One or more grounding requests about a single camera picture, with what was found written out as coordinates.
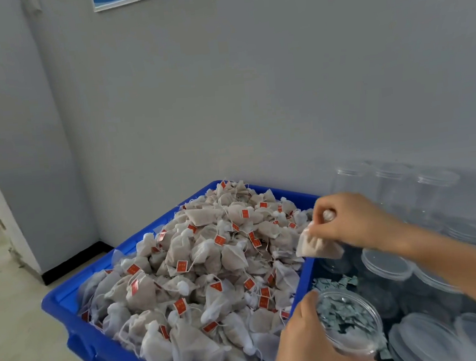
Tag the white mesh tea bag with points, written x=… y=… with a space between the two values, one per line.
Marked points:
x=316 y=245

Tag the group of lidded jars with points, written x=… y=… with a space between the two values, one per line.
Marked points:
x=434 y=294

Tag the blue plastic tray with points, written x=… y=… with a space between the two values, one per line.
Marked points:
x=61 y=309

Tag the person's right forearm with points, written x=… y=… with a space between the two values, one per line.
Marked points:
x=464 y=266

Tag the pile of green desiccant packets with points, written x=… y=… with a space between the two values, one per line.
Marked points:
x=336 y=283

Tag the person's right hand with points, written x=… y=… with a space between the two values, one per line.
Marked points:
x=359 y=221

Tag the clear jar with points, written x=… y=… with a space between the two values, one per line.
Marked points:
x=352 y=318

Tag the pile of tea bags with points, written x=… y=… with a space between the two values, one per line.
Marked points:
x=206 y=282

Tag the person's left hand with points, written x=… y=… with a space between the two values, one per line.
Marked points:
x=309 y=348

